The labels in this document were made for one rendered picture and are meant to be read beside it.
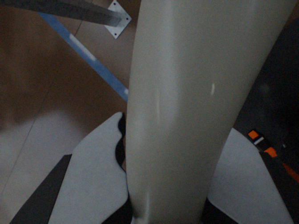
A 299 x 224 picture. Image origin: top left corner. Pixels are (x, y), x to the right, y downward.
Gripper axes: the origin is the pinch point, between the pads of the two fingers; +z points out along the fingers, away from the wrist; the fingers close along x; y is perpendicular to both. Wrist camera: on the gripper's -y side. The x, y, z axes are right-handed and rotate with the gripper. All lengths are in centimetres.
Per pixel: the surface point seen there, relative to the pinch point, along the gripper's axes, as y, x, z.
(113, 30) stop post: 8, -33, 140
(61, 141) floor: 123, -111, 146
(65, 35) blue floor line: 11, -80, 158
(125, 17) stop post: -2, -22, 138
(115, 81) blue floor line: 47, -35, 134
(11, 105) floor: 90, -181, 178
